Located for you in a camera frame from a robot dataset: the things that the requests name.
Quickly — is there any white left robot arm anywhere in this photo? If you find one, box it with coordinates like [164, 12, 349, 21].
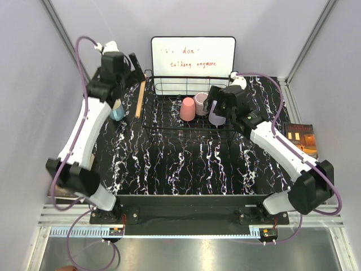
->
[46, 41, 145, 224]

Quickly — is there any mauve ceramic mug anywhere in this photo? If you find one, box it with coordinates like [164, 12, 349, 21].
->
[193, 92, 208, 116]

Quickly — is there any pink plastic cup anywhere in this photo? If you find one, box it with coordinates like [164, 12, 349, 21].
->
[179, 97, 196, 121]

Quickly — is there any tale of two cities book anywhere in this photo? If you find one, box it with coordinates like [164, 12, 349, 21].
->
[47, 154, 95, 200]

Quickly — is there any black wire dish rack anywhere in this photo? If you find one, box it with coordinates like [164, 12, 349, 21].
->
[142, 75, 235, 142]

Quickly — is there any dark night scene book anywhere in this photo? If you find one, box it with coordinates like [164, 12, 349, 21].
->
[283, 123, 318, 160]

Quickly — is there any white whiteboard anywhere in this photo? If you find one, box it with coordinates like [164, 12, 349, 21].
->
[151, 36, 236, 96]

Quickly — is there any light blue ceramic mug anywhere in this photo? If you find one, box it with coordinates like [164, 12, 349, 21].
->
[109, 99, 125, 121]

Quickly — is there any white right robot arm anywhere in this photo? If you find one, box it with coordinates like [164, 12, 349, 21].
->
[204, 72, 339, 224]

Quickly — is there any lavender plastic cup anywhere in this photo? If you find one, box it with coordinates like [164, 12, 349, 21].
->
[208, 100, 226, 127]

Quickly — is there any left wooden rack handle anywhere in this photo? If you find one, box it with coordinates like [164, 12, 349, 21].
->
[135, 80, 146, 119]

